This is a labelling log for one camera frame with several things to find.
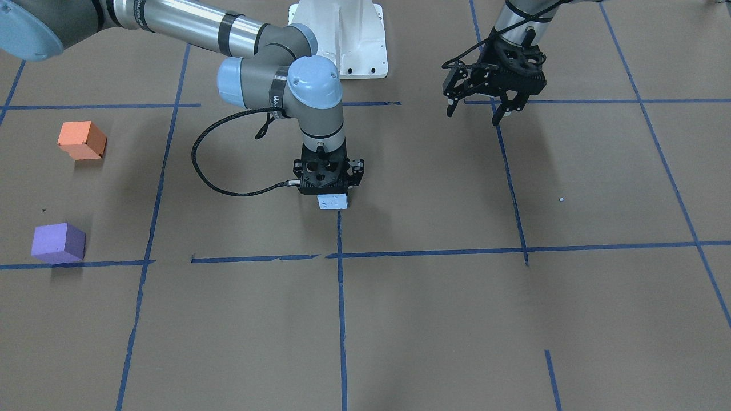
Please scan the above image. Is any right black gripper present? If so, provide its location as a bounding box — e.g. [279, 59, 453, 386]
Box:
[293, 144, 365, 195]

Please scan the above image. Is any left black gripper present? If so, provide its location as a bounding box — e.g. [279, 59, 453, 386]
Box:
[442, 34, 547, 127]

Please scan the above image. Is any light blue foam block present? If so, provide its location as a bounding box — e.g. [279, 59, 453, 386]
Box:
[318, 194, 349, 210]

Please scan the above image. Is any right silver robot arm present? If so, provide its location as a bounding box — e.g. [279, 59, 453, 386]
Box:
[2, 1, 365, 195]

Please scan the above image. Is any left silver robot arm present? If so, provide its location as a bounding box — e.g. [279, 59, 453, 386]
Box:
[441, 1, 567, 127]

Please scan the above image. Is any orange foam block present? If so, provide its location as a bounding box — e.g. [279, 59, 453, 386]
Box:
[57, 120, 107, 160]

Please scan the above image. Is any purple foam block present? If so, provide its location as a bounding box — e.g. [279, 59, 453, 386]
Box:
[30, 222, 86, 265]

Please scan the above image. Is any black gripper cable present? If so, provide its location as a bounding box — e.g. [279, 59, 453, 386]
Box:
[191, 107, 302, 198]

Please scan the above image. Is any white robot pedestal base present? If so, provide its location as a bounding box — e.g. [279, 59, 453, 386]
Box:
[288, 1, 389, 79]

